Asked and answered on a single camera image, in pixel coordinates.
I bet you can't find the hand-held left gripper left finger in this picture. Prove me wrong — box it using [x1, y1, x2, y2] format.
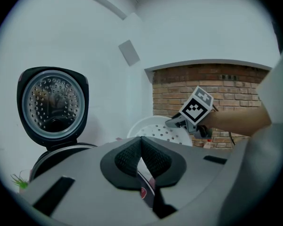
[20, 137, 161, 226]

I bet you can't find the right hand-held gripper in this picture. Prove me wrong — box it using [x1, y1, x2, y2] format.
[165, 85, 214, 140]

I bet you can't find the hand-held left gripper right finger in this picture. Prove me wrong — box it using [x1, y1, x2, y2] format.
[141, 137, 235, 213]

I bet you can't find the white perforated steamer tray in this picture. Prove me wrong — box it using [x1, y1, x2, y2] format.
[126, 116, 193, 147]

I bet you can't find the person's right forearm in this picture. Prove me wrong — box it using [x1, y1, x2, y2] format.
[206, 102, 273, 136]

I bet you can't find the purple rice cooker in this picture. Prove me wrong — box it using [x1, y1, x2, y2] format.
[17, 66, 156, 208]

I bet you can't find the small green potted plant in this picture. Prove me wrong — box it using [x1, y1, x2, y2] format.
[10, 169, 30, 189]

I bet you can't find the grey wall panel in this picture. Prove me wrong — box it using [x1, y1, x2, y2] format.
[118, 40, 141, 67]

